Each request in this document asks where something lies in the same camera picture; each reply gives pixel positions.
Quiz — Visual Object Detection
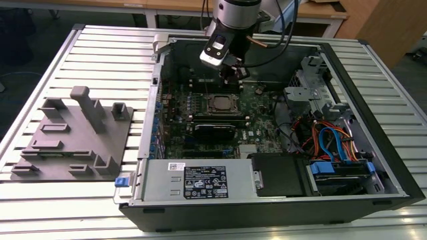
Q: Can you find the silver power supply unit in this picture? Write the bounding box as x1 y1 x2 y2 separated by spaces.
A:
131 158 261 205

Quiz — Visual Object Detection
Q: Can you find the copper coloured cable fitting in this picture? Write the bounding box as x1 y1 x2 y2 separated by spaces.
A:
246 34 266 49

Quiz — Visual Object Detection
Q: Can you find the grey metal drive cage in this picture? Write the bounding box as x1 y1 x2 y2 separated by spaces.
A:
282 56 357 121

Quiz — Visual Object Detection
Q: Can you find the orange yellow wire bundle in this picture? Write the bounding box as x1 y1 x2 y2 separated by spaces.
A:
337 126 367 163

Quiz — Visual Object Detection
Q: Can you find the blue data wire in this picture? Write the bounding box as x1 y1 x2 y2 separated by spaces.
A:
318 126 350 165

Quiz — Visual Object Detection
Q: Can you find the black optical drive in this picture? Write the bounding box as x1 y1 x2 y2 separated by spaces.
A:
249 152 315 198

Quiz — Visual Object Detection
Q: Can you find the grey case latch handle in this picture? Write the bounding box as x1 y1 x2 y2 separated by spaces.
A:
152 33 172 55

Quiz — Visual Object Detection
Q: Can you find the wooden desk white frame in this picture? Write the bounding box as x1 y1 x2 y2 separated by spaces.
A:
146 0 350 38

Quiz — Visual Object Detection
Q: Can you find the black graphics card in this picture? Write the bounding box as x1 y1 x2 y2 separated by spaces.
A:
194 123 238 141

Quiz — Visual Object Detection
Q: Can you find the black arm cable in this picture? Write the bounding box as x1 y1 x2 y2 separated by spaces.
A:
242 0 301 68

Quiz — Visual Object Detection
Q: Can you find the wooden cabinet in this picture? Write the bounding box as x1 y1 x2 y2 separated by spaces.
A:
335 0 427 73

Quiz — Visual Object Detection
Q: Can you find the black open PC case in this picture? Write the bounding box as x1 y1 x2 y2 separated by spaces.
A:
112 34 427 233

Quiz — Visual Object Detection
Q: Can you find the red orange wire bundle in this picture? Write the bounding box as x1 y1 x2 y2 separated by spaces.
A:
290 119 323 158

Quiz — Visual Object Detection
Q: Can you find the hard disk in blue carrier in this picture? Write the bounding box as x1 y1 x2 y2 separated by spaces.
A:
309 159 377 197

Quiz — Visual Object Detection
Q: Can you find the green motherboard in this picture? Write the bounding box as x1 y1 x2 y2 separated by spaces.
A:
159 81 291 160

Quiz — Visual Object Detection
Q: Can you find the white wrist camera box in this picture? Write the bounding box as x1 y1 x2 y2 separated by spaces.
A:
199 34 233 68

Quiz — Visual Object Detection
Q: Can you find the CPU socket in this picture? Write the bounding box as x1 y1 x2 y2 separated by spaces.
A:
206 93 243 116

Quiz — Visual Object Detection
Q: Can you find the metal socket cover frame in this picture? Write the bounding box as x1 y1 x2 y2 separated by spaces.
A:
208 94 241 115

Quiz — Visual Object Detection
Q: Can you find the grey parts rack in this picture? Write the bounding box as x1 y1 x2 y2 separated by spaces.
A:
10 85 135 181

